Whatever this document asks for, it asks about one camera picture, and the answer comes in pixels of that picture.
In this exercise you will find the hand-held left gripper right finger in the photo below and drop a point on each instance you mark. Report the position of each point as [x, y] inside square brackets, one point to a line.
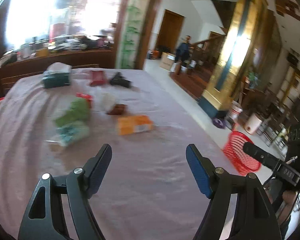
[198, 172]

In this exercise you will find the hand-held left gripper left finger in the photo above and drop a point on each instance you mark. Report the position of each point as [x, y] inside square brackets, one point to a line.
[100, 170]

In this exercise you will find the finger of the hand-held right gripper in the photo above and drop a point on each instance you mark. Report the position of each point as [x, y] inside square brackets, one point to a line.
[256, 153]

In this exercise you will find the red plastic basket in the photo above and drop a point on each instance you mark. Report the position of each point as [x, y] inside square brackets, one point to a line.
[240, 155]

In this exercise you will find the brown packet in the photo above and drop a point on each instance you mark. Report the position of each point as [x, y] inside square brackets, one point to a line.
[117, 109]

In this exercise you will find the green plastic bag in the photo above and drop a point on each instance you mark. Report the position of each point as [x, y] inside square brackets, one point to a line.
[73, 111]

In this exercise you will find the person's right hand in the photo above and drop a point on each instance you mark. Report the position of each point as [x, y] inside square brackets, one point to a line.
[288, 198]

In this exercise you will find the white cylindrical appliance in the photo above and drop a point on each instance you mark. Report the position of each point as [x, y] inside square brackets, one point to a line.
[253, 125]

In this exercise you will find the pink tablecloth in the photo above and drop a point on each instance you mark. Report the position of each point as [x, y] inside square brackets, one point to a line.
[140, 160]

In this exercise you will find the white bucket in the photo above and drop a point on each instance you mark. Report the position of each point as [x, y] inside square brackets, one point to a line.
[235, 112]

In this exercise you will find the purple item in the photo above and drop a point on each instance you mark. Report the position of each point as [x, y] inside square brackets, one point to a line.
[220, 123]

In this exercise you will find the teal packet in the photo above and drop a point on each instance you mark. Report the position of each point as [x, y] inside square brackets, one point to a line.
[71, 131]

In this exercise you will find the orange cardboard box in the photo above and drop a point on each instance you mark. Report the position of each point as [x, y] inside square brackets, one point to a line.
[134, 125]

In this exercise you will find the red snack packet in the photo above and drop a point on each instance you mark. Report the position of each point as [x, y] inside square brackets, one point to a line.
[85, 97]

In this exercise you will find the potted plant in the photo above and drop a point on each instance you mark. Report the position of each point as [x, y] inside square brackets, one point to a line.
[253, 78]

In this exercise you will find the black hand tool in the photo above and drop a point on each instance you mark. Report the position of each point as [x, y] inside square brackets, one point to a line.
[120, 80]

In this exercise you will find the dark red packet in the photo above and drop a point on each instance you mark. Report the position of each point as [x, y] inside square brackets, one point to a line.
[97, 77]

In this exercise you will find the wooden staircase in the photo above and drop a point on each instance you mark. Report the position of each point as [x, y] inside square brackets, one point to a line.
[197, 75]

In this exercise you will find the teal tissue box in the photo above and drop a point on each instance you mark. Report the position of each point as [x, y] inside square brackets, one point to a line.
[56, 78]

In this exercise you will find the gold pillar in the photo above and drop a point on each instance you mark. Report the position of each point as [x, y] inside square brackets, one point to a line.
[231, 55]

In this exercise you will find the brown cardboard box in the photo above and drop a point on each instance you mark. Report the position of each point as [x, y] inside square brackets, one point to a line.
[167, 60]

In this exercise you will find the wooden sideboard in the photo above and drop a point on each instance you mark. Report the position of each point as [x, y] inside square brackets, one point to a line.
[52, 60]

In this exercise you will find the person in dark clothes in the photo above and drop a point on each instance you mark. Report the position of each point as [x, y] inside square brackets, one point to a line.
[183, 51]

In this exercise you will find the wooden door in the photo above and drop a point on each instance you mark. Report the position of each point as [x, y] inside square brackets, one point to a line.
[171, 30]

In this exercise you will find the bamboo painted panel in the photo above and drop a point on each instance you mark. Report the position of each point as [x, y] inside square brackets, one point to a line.
[133, 25]

